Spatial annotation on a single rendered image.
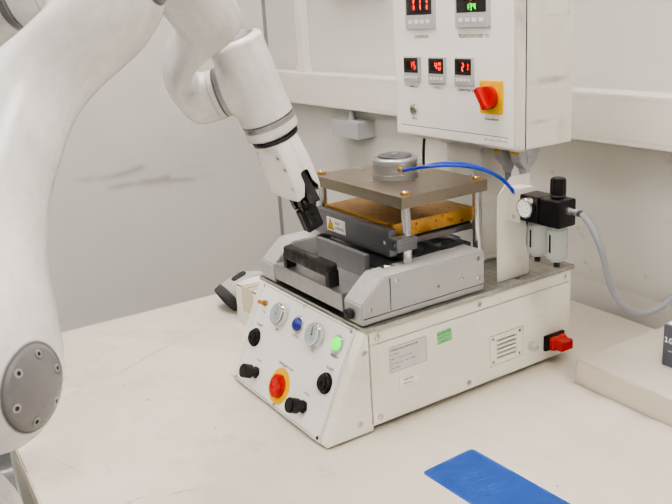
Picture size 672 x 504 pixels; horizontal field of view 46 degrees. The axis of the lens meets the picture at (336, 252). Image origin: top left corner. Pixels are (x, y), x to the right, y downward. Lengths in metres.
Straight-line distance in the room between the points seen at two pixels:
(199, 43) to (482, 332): 0.66
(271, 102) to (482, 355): 0.56
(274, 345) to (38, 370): 0.79
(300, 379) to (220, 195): 1.61
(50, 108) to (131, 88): 1.95
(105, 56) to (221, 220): 2.12
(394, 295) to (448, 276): 0.11
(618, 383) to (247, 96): 0.75
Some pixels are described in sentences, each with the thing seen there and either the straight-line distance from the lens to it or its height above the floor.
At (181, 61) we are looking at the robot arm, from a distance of 1.13.
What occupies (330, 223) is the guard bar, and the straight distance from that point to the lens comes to 1.40.
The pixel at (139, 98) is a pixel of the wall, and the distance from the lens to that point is 2.71.
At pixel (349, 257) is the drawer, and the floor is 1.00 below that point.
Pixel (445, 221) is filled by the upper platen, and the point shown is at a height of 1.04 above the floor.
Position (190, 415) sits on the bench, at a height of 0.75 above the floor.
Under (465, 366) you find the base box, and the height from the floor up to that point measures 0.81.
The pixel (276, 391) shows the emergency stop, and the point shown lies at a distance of 1.36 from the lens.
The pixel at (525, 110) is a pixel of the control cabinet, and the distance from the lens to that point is 1.35.
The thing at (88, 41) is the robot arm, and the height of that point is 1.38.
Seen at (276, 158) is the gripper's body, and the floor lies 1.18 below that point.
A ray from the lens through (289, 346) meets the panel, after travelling 1.36.
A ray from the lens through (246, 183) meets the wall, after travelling 2.89.
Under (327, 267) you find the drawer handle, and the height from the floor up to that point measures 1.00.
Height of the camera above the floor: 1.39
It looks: 17 degrees down
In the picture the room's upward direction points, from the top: 4 degrees counter-clockwise
